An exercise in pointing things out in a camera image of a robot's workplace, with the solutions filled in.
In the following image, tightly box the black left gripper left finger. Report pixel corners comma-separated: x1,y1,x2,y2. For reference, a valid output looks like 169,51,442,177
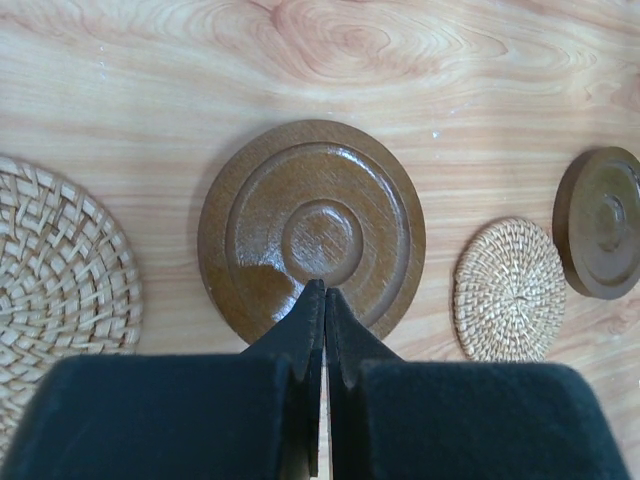
1,280,325,479

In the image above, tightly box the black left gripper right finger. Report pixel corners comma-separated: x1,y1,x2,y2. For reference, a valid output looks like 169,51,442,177
325,288,629,479

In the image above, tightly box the dark brown wooden coaster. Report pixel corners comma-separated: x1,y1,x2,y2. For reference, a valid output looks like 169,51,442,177
197,120,427,343
552,146,639,300

